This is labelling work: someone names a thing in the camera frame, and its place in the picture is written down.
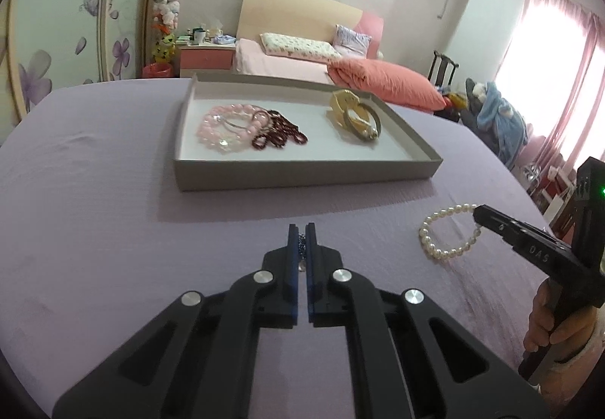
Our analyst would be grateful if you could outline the bed with cream headboard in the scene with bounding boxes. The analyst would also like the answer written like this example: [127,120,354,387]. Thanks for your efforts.
[233,0,385,85]

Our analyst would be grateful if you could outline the grey chair with clothes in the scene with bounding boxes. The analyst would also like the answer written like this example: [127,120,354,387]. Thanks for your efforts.
[459,78,498,154]

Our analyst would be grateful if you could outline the thin silver bangle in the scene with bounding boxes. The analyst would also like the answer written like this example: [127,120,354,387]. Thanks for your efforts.
[212,106,269,136]

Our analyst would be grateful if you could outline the blue plush garment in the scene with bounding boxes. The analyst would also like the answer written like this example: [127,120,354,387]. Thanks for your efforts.
[477,82,528,169]

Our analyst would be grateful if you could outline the dark wooden chair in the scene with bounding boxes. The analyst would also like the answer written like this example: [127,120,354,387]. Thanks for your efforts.
[428,50,459,88]

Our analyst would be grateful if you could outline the folded salmon quilt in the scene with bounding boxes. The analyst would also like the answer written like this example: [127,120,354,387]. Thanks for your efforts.
[327,59,447,113]

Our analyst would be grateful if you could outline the yellow wrist watch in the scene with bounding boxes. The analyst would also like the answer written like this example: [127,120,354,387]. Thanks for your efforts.
[330,89,382,143]

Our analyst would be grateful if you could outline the wardrobe with floral doors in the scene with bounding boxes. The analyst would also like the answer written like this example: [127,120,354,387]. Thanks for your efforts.
[1,0,148,122]

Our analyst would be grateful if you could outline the grey shallow tray box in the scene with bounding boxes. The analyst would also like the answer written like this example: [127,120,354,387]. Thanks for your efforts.
[173,74,442,192]

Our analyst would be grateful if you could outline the plush toy tube stand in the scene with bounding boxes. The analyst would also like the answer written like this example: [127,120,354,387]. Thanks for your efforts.
[150,0,180,64]

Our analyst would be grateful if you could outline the pink nightstand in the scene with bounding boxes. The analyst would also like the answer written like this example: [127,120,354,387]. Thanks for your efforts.
[177,42,236,75]

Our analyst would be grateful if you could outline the pink curtain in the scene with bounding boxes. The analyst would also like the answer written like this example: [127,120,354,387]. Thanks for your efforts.
[511,0,604,171]

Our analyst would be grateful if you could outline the person's right hand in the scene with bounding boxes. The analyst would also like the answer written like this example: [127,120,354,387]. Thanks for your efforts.
[523,280,603,362]

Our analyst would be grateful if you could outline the dark red bead bracelet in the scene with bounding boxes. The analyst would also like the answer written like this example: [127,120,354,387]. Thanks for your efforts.
[250,109,310,151]

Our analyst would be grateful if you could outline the small purple pillow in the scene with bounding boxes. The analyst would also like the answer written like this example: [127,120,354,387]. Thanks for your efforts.
[332,25,372,59]

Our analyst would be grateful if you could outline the white pearl bracelet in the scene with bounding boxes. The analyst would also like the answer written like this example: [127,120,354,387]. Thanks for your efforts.
[417,203,483,264]

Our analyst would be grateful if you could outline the pink bead bracelet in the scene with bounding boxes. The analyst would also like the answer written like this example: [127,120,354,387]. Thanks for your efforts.
[195,102,273,155]

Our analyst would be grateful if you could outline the floral white pillow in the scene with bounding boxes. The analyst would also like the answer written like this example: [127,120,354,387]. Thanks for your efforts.
[259,32,343,64]

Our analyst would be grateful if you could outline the red waste bin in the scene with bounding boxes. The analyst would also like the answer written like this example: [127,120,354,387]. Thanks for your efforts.
[143,62,173,79]

